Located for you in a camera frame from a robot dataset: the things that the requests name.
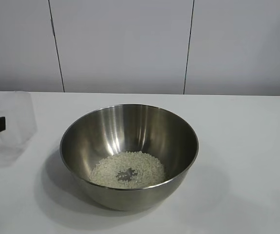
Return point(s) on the clear plastic measuring cup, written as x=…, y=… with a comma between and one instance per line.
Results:
x=18, y=117

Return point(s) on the white rice grains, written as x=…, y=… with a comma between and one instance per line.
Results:
x=105, y=170

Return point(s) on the stainless steel mixing bowl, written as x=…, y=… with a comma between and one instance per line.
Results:
x=130, y=126

